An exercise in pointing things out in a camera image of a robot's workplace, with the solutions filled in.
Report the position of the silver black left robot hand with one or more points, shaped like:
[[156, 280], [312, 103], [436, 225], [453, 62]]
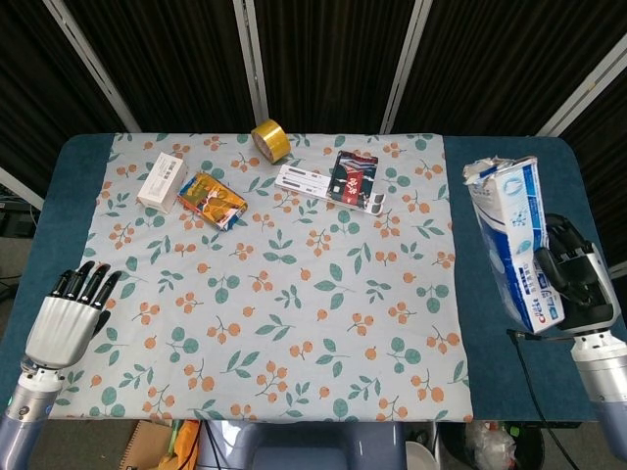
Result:
[[61, 328]]

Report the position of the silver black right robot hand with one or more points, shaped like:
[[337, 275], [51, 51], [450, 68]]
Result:
[[588, 289]]

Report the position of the blue white toothpaste box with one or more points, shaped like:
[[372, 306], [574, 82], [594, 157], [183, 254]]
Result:
[[509, 220]]

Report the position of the blue grey left robot arm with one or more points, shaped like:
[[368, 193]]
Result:
[[24, 416]]

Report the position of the teal blue table cover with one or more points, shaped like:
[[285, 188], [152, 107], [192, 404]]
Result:
[[490, 372]]

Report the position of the orange bag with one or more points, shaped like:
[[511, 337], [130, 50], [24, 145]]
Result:
[[183, 443]]

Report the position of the small white carton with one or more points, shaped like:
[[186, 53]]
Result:
[[161, 183]]

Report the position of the black bin with plastic bag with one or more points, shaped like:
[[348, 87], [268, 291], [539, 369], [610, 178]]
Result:
[[490, 443]]

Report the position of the orange yellow blue carton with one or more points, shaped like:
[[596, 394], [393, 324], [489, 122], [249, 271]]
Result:
[[210, 201]]

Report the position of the floral fruit print tablecloth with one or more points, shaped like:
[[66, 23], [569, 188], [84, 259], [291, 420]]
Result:
[[274, 372]]

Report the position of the white bucket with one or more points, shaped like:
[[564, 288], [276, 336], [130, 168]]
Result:
[[421, 455]]

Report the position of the dark pack with red label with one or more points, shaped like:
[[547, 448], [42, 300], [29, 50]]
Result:
[[352, 178]]

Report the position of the blue grey robot torso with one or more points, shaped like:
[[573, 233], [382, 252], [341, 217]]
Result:
[[303, 448]]

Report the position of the white flat toothbrush pack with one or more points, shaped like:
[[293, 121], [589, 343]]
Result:
[[301, 178]]

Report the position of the yellow packing tape roll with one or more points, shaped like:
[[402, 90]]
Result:
[[274, 139]]

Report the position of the white partition frame post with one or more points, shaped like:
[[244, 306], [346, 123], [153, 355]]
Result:
[[252, 63], [405, 63], [90, 63], [19, 188], [588, 83]]

